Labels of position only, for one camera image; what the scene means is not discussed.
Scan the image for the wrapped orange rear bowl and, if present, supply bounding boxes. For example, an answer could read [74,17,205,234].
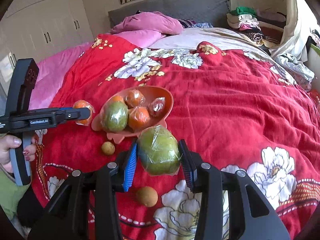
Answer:
[125,89,145,108]

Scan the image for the dark red wrapped fruit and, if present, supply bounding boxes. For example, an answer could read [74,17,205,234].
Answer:
[148,97,165,116]

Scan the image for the magenta pillow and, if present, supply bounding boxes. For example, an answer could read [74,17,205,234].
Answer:
[110,11,184,35]

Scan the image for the pink flower-shaped fruit bowl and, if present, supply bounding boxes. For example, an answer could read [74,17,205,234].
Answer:
[91,86,174,144]

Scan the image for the orange outside bowl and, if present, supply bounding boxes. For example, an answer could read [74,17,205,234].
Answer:
[73,100,95,126]

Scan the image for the grey padded headboard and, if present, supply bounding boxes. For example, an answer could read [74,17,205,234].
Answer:
[108,0,231,28]

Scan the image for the left hand painted nails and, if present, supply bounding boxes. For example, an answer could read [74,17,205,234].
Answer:
[1,134,39,173]

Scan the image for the green wrapped fruit in bowl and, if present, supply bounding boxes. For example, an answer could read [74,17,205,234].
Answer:
[101,101,129,133]

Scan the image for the beige sheet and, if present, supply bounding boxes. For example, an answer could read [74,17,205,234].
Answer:
[149,28,275,63]

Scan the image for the small brown round fruit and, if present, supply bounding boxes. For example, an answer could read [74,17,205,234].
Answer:
[101,141,115,155]

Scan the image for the white wardrobe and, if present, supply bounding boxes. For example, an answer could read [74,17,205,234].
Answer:
[1,0,93,95]

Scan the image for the larger brown round fruit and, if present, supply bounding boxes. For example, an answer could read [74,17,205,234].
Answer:
[136,186,158,207]

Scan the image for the large green fruit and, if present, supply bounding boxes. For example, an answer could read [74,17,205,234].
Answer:
[137,125,181,176]

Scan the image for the crumpled striped cloth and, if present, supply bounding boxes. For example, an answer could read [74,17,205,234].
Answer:
[275,53,315,92]

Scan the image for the pink blanket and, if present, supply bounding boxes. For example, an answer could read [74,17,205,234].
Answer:
[29,30,165,110]

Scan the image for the cream curtain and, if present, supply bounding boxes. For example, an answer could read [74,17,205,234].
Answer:
[271,0,319,62]

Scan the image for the green sleeve forearm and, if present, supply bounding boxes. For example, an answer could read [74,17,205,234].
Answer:
[0,166,30,220]

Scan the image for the pile of folded clothes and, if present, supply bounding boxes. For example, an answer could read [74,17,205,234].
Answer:
[226,6,287,49]

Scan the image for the wrapped orange left bowl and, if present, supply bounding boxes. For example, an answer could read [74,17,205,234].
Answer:
[127,106,150,131]

